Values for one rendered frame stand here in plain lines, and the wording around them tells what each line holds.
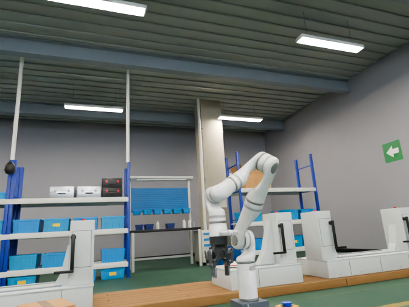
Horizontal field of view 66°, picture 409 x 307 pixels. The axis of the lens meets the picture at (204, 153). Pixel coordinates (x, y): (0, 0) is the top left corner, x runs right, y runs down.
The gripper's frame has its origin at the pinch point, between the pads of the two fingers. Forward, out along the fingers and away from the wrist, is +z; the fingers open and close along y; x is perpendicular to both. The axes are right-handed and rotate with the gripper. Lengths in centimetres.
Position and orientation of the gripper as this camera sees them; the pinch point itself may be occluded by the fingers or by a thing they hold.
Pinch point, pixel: (221, 273)
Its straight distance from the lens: 131.9
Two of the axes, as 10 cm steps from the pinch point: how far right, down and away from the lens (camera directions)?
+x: 6.4, -2.3, -7.4
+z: 0.6, 9.7, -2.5
